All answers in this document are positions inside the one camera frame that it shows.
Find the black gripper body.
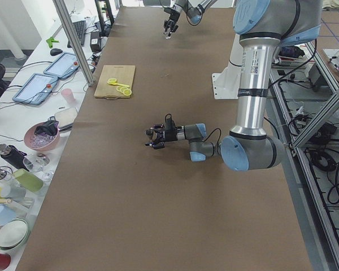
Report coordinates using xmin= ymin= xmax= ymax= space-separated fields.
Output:
xmin=166 ymin=7 xmax=180 ymax=26
xmin=153 ymin=125 xmax=184 ymax=147

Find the small clear glass cup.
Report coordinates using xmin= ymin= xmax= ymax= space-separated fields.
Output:
xmin=164 ymin=32 xmax=172 ymax=40

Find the steel double jigger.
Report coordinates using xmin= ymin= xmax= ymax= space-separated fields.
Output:
xmin=145 ymin=127 xmax=154 ymax=141

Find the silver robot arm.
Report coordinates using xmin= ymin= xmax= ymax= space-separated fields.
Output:
xmin=146 ymin=1 xmax=322 ymax=171
xmin=163 ymin=0 xmax=217 ymax=38

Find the pink plastic cup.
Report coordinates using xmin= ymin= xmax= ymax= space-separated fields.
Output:
xmin=61 ymin=89 xmax=76 ymax=104

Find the green tall cup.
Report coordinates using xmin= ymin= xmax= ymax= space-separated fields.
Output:
xmin=13 ymin=169 xmax=44 ymax=193

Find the light blue cup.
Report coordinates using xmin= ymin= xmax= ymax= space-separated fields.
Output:
xmin=0 ymin=204 xmax=17 ymax=226

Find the lemon slice at board corner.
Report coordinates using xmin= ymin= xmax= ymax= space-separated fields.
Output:
xmin=122 ymin=89 xmax=132 ymax=97

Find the bamboo cutting board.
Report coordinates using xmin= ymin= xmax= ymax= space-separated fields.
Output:
xmin=94 ymin=65 xmax=136 ymax=99

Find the black keyboard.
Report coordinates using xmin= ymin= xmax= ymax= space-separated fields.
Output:
xmin=72 ymin=20 xmax=86 ymax=47

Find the white rectangular box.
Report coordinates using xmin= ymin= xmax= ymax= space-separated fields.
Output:
xmin=54 ymin=107 xmax=77 ymax=131

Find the dark cloth in bowl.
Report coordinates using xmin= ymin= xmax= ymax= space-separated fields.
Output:
xmin=34 ymin=120 xmax=59 ymax=136

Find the far blue teach pendant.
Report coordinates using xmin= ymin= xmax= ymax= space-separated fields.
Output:
xmin=43 ymin=52 xmax=79 ymax=79

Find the blue teach pendant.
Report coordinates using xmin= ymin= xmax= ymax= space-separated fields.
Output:
xmin=43 ymin=52 xmax=79 ymax=79
xmin=12 ymin=73 xmax=58 ymax=106

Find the black computer mouse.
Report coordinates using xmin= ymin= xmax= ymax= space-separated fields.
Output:
xmin=50 ymin=48 xmax=63 ymax=56

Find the pink bowl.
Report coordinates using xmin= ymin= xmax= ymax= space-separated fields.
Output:
xmin=24 ymin=123 xmax=60 ymax=152

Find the clear wine glass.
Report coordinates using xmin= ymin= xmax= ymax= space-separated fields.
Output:
xmin=23 ymin=153 xmax=50 ymax=172

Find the near blue teach pendant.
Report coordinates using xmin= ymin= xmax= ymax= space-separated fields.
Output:
xmin=12 ymin=73 xmax=58 ymax=106

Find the black thermos bottle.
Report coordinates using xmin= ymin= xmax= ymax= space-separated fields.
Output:
xmin=0 ymin=143 xmax=30 ymax=171

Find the grey green bowl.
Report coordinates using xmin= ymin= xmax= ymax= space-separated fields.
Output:
xmin=0 ymin=218 xmax=31 ymax=251

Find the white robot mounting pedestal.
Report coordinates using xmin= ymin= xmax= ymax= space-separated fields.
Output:
xmin=212 ymin=34 xmax=243 ymax=99

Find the aluminium frame post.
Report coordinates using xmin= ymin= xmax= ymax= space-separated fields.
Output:
xmin=53 ymin=0 xmax=94 ymax=86

